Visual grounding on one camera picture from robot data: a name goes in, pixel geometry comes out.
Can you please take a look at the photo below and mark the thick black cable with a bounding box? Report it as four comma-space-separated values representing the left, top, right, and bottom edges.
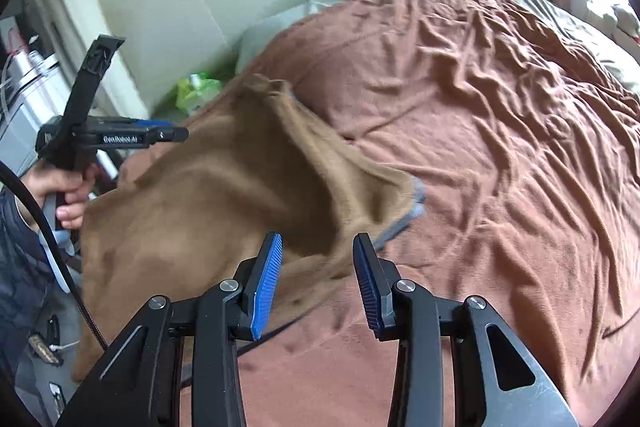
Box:
0, 162, 108, 353

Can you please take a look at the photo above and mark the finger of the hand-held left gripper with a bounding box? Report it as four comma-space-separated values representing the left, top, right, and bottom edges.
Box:
132, 119, 190, 144

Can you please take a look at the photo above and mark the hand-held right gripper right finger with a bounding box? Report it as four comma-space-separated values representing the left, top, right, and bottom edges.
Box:
352, 233, 581, 427

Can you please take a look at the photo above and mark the pink-brown fleece blanket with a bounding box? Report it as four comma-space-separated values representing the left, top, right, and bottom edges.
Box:
117, 0, 640, 427

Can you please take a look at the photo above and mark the green tissue packet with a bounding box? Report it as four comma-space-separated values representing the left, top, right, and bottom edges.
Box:
175, 72, 223, 115

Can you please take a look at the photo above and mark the white pillow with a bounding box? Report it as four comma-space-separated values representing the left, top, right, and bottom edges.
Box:
235, 0, 331, 72

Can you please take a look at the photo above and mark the person's left hand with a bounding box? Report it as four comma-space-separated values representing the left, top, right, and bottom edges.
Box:
22, 164, 101, 230

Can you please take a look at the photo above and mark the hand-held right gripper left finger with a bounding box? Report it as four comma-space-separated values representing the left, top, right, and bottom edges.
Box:
55, 231, 283, 427

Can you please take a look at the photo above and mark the brown t-shirt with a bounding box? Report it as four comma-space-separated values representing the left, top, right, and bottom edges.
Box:
70, 74, 428, 383

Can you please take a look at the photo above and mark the white bedside shelf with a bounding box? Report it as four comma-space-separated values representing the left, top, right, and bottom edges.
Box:
0, 14, 68, 168

